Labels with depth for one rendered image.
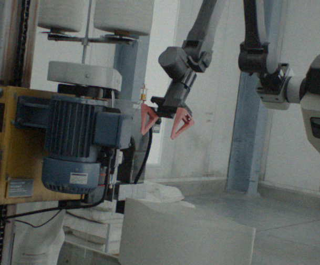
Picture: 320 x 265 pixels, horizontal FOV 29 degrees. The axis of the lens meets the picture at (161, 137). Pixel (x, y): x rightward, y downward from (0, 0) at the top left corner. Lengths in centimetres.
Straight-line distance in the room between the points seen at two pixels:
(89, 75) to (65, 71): 6
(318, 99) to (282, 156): 852
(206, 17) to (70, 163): 54
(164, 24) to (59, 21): 690
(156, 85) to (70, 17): 681
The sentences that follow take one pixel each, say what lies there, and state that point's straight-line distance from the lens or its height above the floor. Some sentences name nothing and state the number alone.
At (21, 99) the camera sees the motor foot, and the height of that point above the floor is 131.
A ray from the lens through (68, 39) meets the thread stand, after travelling 191.
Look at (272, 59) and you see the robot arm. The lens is 198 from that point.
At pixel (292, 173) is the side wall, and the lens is 1046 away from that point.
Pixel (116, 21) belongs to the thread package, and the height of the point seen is 155.
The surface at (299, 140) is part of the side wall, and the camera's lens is 1042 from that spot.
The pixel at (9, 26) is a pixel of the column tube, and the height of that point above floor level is 150.
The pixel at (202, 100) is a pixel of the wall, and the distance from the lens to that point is 966.
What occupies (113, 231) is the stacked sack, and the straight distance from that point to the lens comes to 468.
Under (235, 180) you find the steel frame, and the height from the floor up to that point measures 22.
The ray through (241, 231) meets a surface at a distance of 174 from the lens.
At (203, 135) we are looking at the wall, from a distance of 981.
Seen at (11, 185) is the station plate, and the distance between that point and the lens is 170.
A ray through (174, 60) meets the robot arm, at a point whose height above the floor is 145.
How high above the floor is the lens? 134
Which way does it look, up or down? 3 degrees down
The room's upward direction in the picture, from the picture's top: 7 degrees clockwise
